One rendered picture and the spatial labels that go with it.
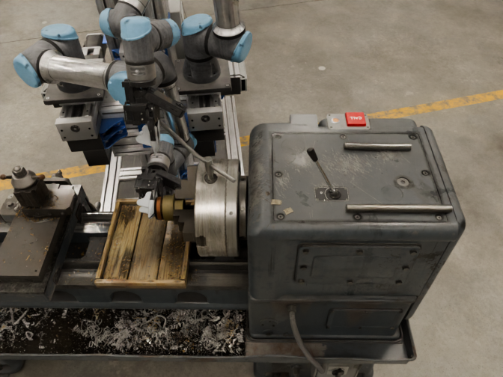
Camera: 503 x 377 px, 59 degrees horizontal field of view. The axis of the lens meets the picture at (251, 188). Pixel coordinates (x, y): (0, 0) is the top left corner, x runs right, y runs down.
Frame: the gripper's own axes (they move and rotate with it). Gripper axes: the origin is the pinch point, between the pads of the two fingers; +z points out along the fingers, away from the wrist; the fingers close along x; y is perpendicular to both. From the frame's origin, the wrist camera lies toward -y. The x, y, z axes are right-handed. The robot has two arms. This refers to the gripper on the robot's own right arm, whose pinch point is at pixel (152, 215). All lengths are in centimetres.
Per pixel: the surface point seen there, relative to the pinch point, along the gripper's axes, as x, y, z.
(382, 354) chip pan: -55, -81, 21
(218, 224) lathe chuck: 8.1, -22.8, 9.3
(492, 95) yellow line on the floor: -109, -213, -210
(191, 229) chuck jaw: 3.7, -14.0, 8.0
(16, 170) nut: 9.8, 43.8, -9.0
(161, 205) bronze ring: 2.7, -3.0, -1.8
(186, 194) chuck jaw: 4.3, -10.6, -5.0
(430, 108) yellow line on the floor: -109, -160, -192
